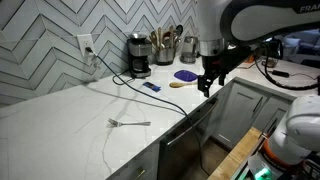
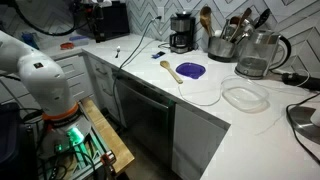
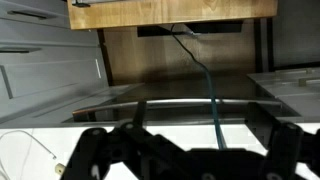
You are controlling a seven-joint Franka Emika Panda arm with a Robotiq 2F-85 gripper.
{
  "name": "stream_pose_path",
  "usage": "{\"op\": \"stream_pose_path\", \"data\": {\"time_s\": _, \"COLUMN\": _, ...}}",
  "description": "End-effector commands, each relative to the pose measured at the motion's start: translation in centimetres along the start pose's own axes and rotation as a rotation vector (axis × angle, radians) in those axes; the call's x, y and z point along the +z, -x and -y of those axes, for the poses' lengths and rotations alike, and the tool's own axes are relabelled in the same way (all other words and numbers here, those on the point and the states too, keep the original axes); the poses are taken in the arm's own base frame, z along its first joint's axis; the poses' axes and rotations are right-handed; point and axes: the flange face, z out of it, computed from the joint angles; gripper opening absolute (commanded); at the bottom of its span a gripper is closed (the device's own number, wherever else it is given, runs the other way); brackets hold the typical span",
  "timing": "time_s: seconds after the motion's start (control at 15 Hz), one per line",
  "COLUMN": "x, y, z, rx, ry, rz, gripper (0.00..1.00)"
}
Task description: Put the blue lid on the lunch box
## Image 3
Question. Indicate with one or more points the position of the grey lower cabinets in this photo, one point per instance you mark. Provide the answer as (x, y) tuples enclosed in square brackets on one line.
[(43, 62)]

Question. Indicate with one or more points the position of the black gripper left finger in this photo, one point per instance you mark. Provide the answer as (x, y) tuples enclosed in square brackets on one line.
[(147, 156)]

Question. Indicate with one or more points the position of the wooden butcher block table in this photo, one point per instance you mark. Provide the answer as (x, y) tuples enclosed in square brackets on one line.
[(98, 14)]

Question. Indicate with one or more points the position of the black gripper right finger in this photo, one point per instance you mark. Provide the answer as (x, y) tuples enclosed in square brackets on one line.
[(291, 145)]

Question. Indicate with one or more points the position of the stainless dishwasher with handle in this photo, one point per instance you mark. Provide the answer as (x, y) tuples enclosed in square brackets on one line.
[(179, 103)]

